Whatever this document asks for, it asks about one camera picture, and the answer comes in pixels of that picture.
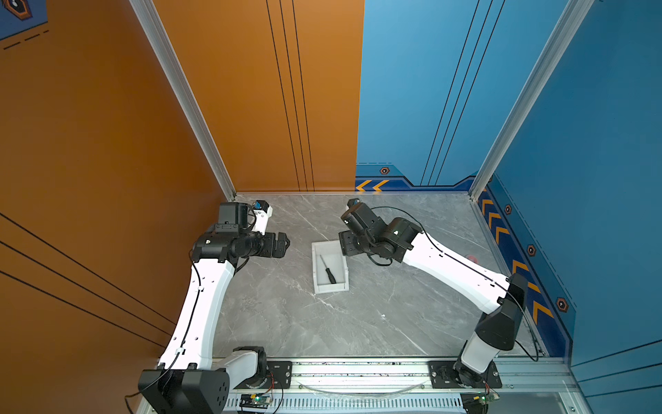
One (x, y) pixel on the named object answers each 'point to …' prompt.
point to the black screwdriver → (331, 278)
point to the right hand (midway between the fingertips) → (350, 239)
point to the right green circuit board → (484, 398)
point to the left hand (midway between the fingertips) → (275, 237)
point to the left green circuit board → (256, 400)
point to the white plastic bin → (334, 260)
